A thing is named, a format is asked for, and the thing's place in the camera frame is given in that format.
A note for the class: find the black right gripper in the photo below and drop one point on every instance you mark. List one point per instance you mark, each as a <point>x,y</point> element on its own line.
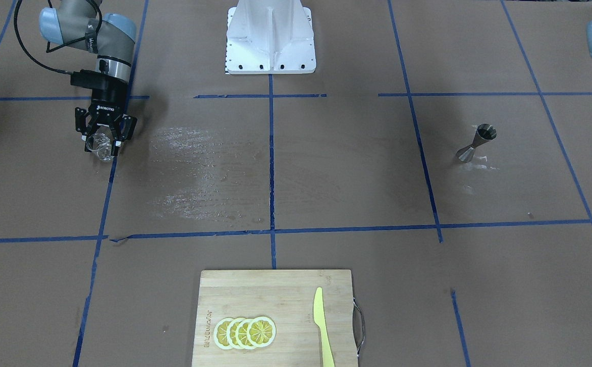
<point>110,97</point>

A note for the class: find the clear glass shaker cup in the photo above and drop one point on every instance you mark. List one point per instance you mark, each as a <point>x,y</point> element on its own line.
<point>100,145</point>

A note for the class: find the steel measuring jigger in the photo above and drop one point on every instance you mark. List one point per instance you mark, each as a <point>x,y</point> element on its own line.
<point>484,133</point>

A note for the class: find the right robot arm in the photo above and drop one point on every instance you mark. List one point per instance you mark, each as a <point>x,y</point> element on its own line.
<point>104,125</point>

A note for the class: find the lemon slice back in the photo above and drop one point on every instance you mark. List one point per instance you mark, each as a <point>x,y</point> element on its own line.
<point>221,334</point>

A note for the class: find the lemon slice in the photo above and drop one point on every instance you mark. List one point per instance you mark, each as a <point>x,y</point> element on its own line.
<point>231,333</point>
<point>261,332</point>
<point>221,334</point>
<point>241,335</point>

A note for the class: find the wooden cutting board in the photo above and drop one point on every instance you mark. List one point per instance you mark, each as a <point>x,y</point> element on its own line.
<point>287,297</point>

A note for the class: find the lemon slice front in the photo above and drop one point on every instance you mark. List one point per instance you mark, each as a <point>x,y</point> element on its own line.
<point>261,332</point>

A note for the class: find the yellow plastic knife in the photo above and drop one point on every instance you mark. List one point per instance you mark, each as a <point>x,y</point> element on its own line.
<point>319,314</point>

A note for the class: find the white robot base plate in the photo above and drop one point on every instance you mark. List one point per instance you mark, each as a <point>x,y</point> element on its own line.
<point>270,37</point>

